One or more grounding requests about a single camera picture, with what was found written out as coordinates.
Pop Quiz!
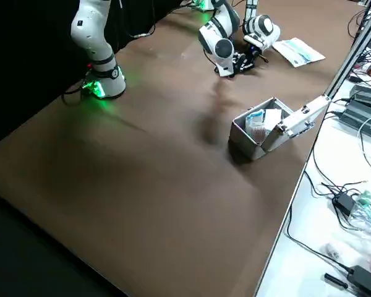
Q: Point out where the black power adapter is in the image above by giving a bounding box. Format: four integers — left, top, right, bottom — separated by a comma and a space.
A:
332, 192, 357, 215
348, 264, 371, 295

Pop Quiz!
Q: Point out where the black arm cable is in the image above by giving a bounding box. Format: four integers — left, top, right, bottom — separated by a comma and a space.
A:
119, 0, 157, 40

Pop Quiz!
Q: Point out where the black cylinder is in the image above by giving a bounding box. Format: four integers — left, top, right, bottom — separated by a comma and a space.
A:
323, 272, 349, 289

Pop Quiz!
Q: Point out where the blue printed face mask packet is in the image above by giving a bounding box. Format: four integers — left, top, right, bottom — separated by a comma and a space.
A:
271, 37, 327, 68

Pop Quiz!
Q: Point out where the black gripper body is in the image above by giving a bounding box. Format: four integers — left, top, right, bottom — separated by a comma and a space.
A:
249, 45, 268, 62
231, 51, 257, 77

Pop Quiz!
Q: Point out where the small blue and white box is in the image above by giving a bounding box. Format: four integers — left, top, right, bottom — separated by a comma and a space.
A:
246, 111, 266, 124

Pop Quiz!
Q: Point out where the white paper packet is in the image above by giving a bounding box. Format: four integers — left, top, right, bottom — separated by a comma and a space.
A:
264, 108, 283, 132

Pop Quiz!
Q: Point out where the black ribbed metal block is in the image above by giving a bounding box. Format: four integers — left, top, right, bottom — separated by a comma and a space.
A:
339, 100, 371, 140
349, 85, 371, 106

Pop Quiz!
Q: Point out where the silver aluminium first-aid case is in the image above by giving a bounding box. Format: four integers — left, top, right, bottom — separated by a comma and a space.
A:
228, 95, 331, 161

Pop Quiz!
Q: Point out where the clear plastic bag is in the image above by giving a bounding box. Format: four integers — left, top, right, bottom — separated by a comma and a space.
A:
349, 189, 371, 231

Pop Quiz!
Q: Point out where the clear cotton swab packet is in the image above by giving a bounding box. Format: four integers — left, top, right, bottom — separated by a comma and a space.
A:
249, 125, 270, 142

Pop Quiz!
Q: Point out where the aluminium camera post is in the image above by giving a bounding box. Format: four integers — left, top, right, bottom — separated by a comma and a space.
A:
323, 4, 371, 101

